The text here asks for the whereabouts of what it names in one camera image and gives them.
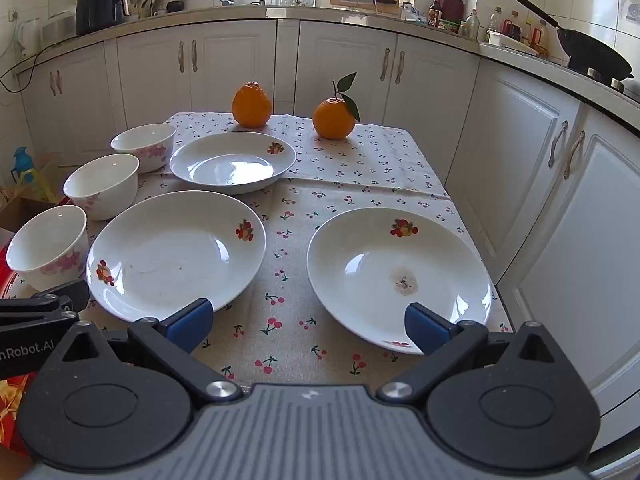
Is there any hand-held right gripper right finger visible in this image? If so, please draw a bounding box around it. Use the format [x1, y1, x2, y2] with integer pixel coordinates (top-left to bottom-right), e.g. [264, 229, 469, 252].
[377, 303, 569, 405]

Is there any blue thermos flask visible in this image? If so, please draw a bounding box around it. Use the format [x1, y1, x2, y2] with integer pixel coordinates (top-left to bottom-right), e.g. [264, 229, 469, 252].
[13, 146, 36, 184]

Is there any brown cardboard box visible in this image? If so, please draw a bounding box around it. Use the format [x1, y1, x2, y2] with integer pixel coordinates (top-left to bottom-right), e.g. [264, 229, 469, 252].
[0, 195, 59, 242]

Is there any black air fryer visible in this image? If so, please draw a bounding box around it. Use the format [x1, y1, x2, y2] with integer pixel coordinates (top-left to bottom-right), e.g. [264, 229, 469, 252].
[75, 0, 125, 37]

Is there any white plastic tray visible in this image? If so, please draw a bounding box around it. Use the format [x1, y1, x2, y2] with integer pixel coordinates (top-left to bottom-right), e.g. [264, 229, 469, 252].
[487, 30, 541, 57]

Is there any black power cable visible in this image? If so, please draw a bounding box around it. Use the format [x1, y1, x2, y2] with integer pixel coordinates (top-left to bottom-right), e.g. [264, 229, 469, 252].
[0, 35, 77, 95]

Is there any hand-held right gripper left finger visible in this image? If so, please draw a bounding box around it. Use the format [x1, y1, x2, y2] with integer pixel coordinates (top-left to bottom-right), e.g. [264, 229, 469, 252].
[54, 298, 242, 404]

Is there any red sauce bottle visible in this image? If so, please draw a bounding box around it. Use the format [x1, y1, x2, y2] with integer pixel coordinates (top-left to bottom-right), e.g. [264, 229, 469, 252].
[501, 10, 522, 42]

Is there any dark red knife block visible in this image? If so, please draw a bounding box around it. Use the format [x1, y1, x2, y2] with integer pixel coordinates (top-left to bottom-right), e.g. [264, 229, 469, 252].
[438, 0, 469, 21]

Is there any grey kitchen countertop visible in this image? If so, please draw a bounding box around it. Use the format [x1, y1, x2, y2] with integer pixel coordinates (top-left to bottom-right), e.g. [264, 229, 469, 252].
[12, 3, 640, 127]

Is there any white pink flower bowl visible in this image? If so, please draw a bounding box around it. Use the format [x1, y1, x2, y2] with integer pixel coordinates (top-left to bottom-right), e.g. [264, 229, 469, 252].
[110, 123, 177, 175]
[5, 204, 90, 292]
[63, 153, 140, 222]

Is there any beige cherry print tablecloth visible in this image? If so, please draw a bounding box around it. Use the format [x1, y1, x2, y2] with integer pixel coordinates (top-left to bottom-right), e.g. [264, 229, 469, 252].
[10, 175, 516, 392]

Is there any yellow plastic bag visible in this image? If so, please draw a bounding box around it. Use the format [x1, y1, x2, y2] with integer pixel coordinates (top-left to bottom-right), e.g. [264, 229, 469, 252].
[15, 160, 59, 204]

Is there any orange with green leaves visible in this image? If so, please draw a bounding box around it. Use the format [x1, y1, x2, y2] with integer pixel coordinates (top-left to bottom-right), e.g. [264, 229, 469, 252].
[312, 72, 361, 141]

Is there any white fruit print plate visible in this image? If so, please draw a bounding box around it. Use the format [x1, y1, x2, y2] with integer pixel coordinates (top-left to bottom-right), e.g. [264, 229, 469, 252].
[306, 207, 494, 356]
[169, 132, 297, 195]
[86, 190, 268, 323]

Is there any white electric kettle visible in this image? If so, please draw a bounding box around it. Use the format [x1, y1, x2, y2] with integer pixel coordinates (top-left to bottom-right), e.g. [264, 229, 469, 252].
[19, 18, 42, 57]

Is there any white rice cooker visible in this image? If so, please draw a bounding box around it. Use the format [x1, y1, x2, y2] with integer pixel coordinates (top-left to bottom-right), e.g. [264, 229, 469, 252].
[40, 9, 78, 45]

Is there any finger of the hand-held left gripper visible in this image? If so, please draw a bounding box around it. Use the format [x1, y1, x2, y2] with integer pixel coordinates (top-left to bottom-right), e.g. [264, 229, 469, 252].
[0, 279, 90, 332]

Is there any black wok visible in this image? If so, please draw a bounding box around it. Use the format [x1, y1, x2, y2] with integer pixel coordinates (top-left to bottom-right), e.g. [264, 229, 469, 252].
[516, 0, 635, 82]

